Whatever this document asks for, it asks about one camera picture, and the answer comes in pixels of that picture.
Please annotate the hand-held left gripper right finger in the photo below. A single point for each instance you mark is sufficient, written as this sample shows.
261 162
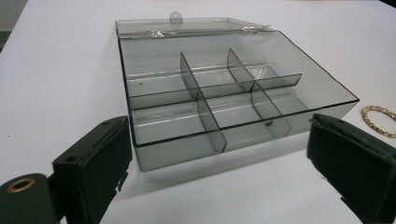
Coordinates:
355 161

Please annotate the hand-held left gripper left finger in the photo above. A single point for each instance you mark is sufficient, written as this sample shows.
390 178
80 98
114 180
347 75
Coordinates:
90 169

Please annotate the clear compartment box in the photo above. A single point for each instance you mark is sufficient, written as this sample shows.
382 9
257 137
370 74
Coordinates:
218 90

